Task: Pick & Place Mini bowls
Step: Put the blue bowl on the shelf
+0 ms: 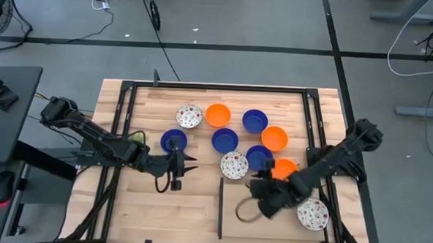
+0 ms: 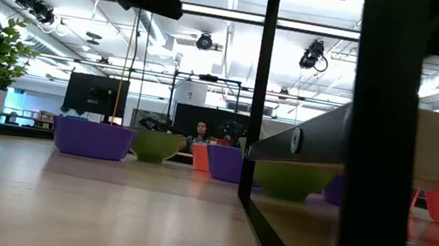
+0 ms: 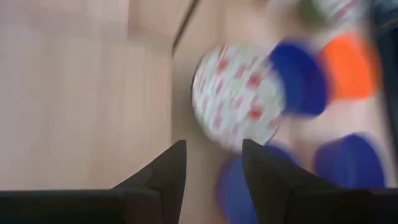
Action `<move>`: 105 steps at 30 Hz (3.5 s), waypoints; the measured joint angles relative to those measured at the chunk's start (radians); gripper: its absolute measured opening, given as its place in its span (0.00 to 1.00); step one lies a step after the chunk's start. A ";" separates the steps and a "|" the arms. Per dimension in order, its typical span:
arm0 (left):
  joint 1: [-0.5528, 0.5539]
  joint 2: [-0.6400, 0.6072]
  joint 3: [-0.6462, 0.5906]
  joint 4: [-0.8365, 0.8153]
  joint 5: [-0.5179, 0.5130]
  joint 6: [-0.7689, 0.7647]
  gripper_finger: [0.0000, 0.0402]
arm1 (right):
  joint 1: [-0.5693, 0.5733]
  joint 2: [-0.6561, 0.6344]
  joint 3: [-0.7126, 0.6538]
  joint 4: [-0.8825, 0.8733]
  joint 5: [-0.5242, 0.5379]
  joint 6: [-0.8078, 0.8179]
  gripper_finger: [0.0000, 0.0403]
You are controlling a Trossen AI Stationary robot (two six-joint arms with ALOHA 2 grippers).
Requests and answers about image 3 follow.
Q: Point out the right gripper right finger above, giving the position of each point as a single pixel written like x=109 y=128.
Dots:
x=270 y=174

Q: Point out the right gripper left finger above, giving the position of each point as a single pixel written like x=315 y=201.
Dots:
x=161 y=174

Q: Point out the blue plastic mini bowl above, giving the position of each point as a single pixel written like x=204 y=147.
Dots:
x=236 y=193
x=300 y=81
x=351 y=161

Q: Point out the white fruit-patterned bowl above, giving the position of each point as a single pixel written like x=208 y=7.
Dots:
x=342 y=11
x=236 y=93

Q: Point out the orange plastic mini bowl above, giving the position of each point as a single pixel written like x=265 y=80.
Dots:
x=351 y=67

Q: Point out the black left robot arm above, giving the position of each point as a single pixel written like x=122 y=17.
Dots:
x=388 y=77

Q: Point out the wooden rack shelf board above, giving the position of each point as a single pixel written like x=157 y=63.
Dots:
x=77 y=109

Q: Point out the black metal rack frame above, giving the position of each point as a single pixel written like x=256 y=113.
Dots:
x=185 y=28

